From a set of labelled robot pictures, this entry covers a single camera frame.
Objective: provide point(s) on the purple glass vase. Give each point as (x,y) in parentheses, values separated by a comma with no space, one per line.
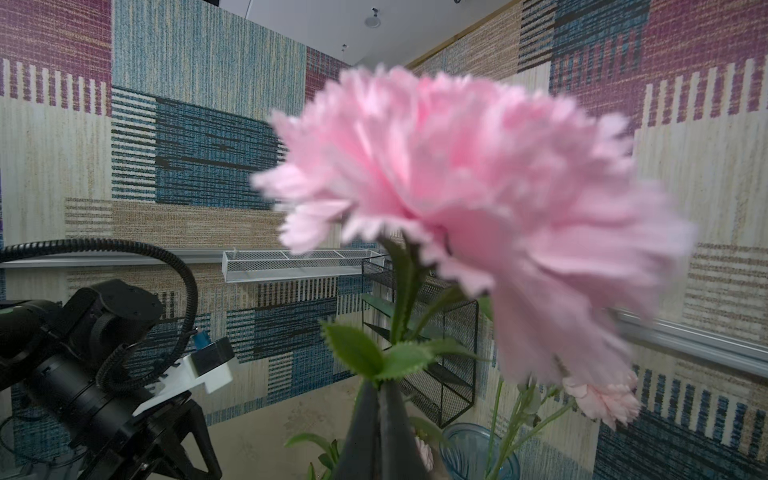
(465,451)

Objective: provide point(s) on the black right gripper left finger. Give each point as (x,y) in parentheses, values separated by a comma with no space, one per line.
(359,456)

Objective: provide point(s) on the black wire shelf rack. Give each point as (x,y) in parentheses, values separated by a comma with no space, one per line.
(441,381)

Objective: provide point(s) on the white wire mesh basket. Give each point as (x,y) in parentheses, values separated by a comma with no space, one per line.
(257,266)

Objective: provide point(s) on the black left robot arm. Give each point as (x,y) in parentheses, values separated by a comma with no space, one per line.
(69,360)

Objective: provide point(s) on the pink carnation stem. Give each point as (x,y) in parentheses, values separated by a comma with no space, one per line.
(518,195)

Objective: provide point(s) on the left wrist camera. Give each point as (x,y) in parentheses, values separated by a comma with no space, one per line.
(210,365)

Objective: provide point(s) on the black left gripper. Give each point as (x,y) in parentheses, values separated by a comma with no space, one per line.
(170,439)

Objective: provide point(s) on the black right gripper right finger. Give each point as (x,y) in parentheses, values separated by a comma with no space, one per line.
(400,458)

